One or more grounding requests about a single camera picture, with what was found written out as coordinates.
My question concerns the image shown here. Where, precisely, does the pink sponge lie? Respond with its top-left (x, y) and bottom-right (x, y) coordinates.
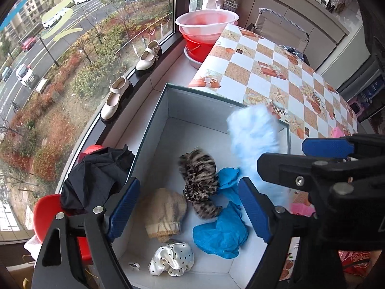
top-left (290, 203), bottom-right (315, 217)
top-left (330, 127), bottom-right (346, 138)

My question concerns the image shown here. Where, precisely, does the light blue fluffy scrunchie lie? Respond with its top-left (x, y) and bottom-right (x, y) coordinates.
top-left (227, 104), bottom-right (290, 207)

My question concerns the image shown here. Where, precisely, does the blue shower cap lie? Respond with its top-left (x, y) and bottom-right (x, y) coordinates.
top-left (192, 202), bottom-right (249, 259)
top-left (216, 168), bottom-right (243, 208)

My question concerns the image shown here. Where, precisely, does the beige knit sock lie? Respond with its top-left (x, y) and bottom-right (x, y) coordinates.
top-left (140, 188), bottom-right (187, 242)

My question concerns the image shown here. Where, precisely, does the cream polka dot scrunchie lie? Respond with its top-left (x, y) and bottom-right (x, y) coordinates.
top-left (148, 242), bottom-right (194, 277)

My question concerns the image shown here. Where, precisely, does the leopard print scrunchie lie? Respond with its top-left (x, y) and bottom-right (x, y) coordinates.
top-left (178, 148), bottom-right (222, 219)

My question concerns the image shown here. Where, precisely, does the black garment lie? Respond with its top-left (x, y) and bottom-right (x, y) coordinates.
top-left (60, 145), bottom-right (135, 215)

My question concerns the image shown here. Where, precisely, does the pink plastic stool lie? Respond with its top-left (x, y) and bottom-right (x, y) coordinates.
top-left (348, 97), bottom-right (366, 118)

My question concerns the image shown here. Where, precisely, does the red plastic stool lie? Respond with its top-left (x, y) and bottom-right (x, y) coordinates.
top-left (32, 144), bottom-right (104, 266)

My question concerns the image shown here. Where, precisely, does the white open storage box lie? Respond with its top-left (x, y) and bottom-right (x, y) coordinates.
top-left (111, 82), bottom-right (292, 289)

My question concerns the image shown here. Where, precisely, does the plaid cloth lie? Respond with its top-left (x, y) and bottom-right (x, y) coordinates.
top-left (282, 45), bottom-right (310, 65)

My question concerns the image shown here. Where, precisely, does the checkered tablecloth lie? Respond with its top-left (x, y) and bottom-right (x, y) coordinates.
top-left (189, 24), bottom-right (358, 154)

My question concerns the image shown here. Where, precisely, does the cream shoe near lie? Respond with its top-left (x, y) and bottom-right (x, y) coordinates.
top-left (101, 76), bottom-right (132, 121)

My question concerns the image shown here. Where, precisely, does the cream shoe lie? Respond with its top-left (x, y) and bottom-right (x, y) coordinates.
top-left (101, 76), bottom-right (132, 121)
top-left (135, 40), bottom-right (162, 76)

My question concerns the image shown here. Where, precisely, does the folding cot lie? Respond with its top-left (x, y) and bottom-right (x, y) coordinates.
top-left (247, 8), bottom-right (310, 53)

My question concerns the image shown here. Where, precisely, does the red bucket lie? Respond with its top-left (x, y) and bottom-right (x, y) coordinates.
top-left (182, 34), bottom-right (214, 69)

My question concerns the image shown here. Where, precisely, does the pink plastic basin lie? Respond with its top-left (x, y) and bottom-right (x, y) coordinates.
top-left (176, 8), bottom-right (239, 44)

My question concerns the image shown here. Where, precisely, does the cream shoe far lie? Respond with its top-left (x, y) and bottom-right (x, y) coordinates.
top-left (135, 40), bottom-right (162, 76)

